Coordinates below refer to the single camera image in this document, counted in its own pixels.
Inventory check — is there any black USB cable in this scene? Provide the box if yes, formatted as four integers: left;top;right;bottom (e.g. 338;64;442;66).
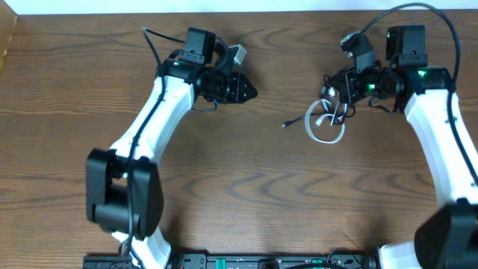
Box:
281;72;358;129

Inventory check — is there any white USB cable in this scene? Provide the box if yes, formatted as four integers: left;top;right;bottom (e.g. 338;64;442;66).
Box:
304;86;348;145

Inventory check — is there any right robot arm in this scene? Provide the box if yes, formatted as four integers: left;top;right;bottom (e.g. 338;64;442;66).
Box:
328;25;477;268

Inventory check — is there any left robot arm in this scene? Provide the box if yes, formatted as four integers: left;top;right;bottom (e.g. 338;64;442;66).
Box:
83;28;258;268

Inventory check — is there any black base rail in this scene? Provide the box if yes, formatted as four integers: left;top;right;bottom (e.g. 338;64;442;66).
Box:
81;250;380;269

